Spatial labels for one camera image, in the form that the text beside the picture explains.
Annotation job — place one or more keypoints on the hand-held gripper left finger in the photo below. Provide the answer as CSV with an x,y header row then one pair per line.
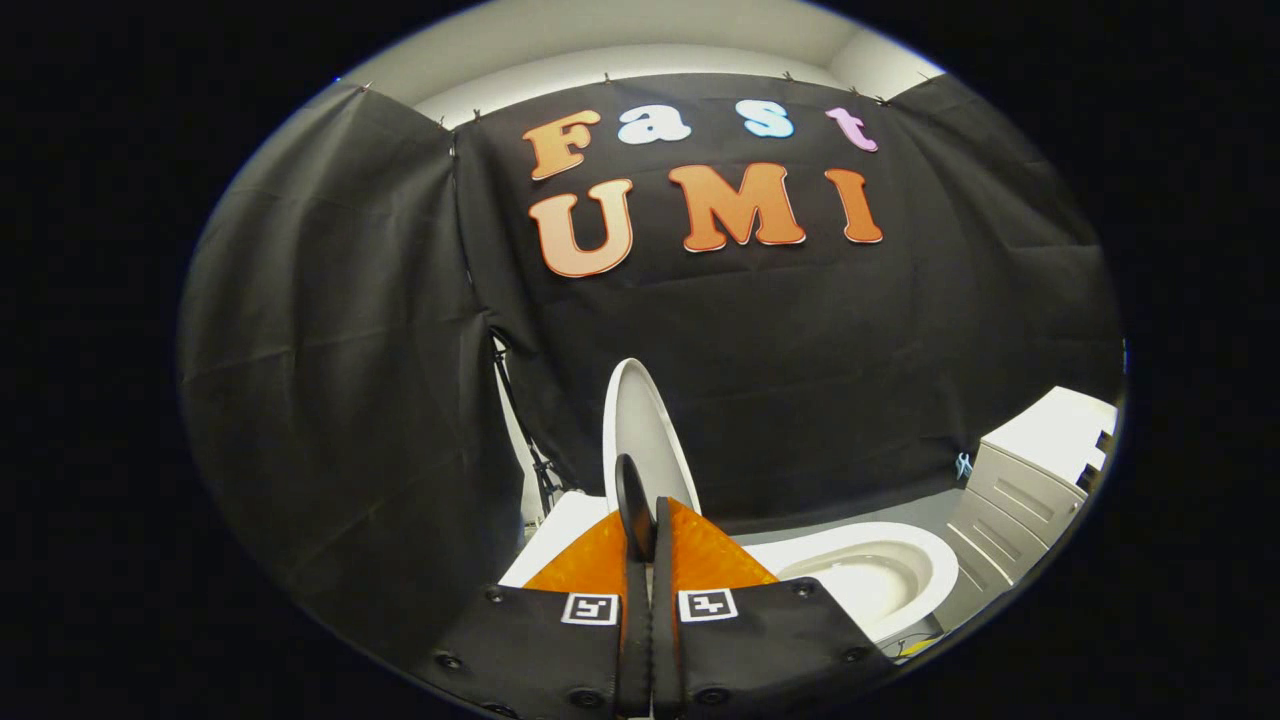
x,y
638,640

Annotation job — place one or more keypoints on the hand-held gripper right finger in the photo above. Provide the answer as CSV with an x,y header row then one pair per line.
x,y
665,640

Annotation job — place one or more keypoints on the black lid lift tab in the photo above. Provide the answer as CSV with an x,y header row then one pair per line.
x,y
632,500

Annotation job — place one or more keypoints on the black backdrop stand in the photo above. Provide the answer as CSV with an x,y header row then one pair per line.
x,y
548,488

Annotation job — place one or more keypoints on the black backdrop cloth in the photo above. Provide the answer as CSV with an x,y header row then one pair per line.
x,y
800,350

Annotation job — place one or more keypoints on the light blue clip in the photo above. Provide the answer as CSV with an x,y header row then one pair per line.
x,y
963,465

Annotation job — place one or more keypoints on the white cabinet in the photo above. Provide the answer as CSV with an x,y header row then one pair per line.
x,y
1040,440

